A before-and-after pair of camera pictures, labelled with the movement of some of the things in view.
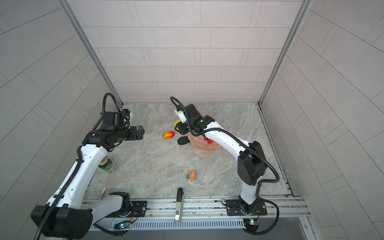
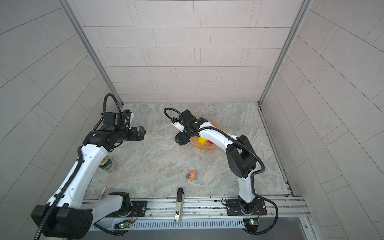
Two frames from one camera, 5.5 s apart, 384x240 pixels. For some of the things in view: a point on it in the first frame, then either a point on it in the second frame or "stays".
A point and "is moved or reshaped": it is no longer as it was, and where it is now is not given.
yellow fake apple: x=176 y=122 is moved or reshaped
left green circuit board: x=122 y=225 stays
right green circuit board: x=251 y=221 stays
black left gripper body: x=132 y=133 stays
